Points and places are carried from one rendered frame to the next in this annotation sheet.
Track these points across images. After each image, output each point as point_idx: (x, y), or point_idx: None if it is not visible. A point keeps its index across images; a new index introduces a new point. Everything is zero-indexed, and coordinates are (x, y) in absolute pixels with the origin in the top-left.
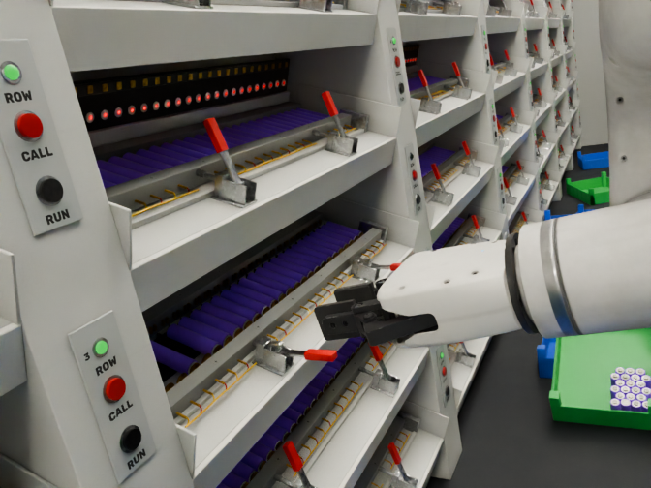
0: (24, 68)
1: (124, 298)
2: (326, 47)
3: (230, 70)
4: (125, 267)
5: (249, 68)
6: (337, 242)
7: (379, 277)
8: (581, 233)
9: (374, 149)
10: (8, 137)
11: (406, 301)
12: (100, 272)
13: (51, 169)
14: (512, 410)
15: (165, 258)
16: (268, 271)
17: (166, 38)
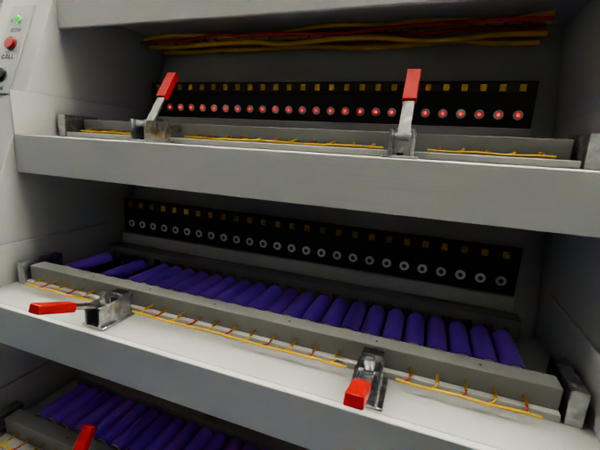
0: (25, 17)
1: (2, 147)
2: (415, 1)
3: (383, 86)
4: (12, 130)
5: (423, 86)
6: (432, 339)
7: (379, 410)
8: None
9: (482, 165)
10: (2, 46)
11: None
12: (0, 126)
13: (8, 65)
14: None
15: (37, 139)
16: (284, 293)
17: (129, 3)
